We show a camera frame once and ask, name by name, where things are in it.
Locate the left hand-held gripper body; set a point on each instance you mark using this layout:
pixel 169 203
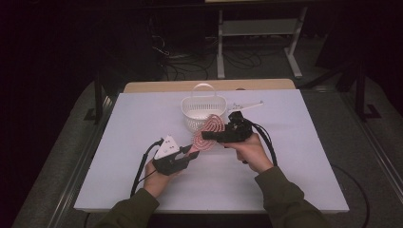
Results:
pixel 169 158

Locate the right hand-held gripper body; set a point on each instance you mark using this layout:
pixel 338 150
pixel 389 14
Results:
pixel 237 129

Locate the red white striped oval pad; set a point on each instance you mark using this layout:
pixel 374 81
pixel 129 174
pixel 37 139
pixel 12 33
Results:
pixel 214 124

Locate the white plastic basket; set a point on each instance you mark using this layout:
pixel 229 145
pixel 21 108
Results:
pixel 199 106

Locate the person's left hand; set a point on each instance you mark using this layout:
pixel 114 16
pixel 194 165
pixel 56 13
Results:
pixel 157 182

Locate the person's right hand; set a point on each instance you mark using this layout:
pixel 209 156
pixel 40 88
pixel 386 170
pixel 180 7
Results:
pixel 253 153

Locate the light wooden table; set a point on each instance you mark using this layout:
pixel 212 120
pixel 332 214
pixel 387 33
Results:
pixel 177 86

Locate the black metal stand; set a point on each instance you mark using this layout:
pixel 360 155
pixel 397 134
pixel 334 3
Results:
pixel 361 95
pixel 98 101

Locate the white metal stand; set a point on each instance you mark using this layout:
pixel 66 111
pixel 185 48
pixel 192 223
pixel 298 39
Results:
pixel 259 28

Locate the aluminium rail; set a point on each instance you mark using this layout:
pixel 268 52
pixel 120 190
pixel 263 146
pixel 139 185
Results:
pixel 377 148
pixel 80 171

